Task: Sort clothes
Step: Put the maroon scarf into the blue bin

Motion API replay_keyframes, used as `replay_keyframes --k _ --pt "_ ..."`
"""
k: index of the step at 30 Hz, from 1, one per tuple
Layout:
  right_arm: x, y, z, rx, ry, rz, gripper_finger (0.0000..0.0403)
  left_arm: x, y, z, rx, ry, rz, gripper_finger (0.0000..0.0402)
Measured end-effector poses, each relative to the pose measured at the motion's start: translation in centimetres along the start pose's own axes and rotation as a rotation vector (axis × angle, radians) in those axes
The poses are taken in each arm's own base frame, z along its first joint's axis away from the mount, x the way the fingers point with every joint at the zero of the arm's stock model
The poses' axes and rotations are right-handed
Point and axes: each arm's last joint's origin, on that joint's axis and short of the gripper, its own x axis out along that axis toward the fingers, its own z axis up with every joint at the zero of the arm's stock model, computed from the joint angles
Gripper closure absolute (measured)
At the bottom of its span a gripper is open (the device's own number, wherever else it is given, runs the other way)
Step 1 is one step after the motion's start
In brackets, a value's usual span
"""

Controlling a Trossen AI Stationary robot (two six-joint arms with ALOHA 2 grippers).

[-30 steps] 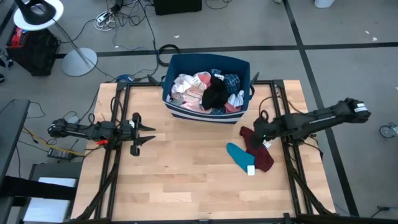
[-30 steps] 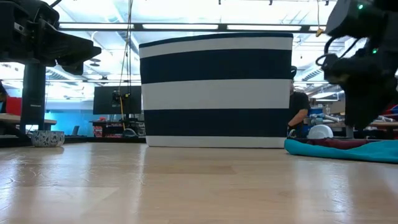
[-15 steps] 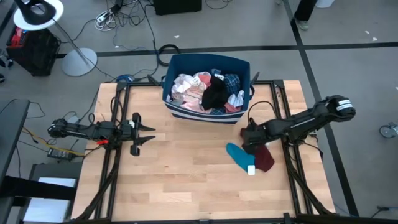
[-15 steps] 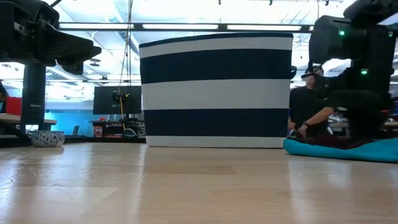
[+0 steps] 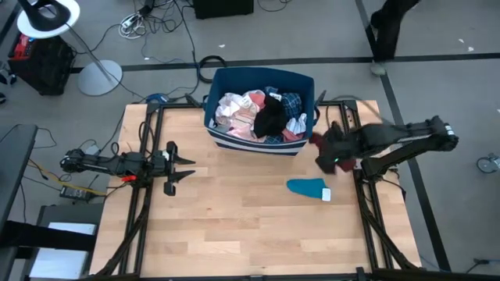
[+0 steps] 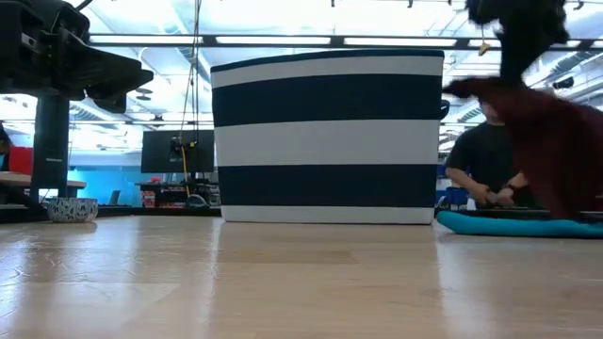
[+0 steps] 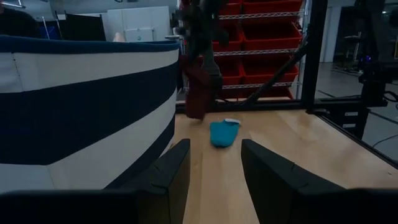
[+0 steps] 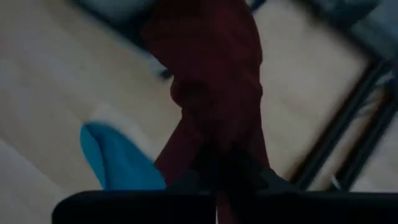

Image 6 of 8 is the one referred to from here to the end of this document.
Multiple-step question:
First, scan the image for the maroon garment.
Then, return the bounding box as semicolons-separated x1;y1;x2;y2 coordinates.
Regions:
442;76;603;221

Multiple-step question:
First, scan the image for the hanging black cable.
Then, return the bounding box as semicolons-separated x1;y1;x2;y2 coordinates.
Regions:
178;0;204;199

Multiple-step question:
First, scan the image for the black monitor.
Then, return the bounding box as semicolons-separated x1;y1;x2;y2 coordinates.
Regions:
140;129;216;174

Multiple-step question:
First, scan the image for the black aluminium table frame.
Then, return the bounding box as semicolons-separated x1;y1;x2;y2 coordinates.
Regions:
0;204;222;223

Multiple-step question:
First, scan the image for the navy white striped fabric basket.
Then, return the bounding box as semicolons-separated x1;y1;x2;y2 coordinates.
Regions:
209;48;451;226

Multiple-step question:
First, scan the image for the small patterned bowl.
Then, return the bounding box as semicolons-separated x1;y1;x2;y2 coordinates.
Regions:
45;197;99;224

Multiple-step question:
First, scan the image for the tall black tower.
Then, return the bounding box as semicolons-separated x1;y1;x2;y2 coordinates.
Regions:
30;93;72;204

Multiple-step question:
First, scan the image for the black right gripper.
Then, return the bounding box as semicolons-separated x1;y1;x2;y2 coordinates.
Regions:
465;0;571;85

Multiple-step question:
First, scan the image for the cluttered workbench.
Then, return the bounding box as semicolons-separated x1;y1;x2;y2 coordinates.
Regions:
136;178;221;209

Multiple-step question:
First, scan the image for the teal sock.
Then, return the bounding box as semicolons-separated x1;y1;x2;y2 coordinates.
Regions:
435;209;603;239

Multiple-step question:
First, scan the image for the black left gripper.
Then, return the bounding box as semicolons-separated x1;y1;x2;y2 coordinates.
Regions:
0;0;155;114

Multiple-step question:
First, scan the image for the person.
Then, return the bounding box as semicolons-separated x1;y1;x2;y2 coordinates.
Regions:
445;101;543;211

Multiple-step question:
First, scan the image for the wooden desk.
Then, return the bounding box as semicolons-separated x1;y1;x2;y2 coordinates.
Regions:
0;170;89;199

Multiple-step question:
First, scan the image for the red box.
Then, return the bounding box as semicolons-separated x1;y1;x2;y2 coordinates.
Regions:
8;145;35;175

